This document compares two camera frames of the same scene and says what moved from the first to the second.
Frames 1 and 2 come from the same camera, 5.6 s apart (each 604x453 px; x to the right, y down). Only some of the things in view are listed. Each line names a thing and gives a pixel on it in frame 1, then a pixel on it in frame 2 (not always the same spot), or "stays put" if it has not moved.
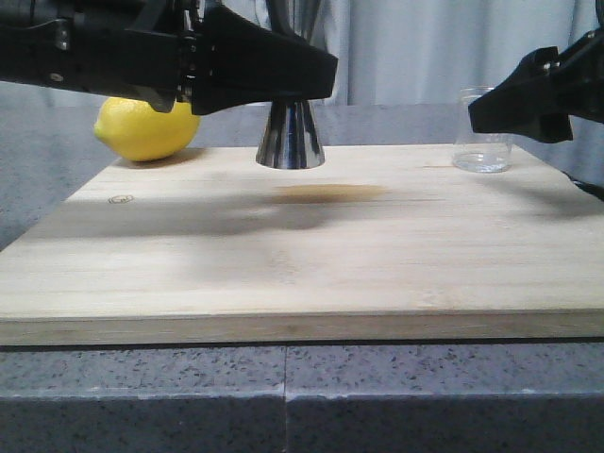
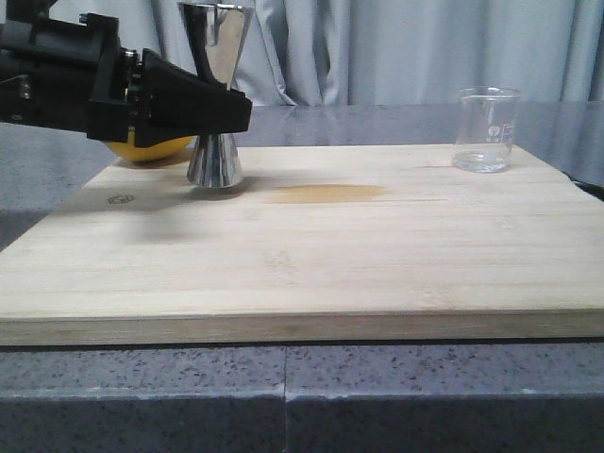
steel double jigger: x=291 y=138 to x=218 y=31
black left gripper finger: x=239 y=60 to x=179 y=104
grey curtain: x=403 y=52 stays put
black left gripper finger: x=281 y=16 to x=203 y=67
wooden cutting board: x=379 y=245 stays put
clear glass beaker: x=478 y=152 stays put
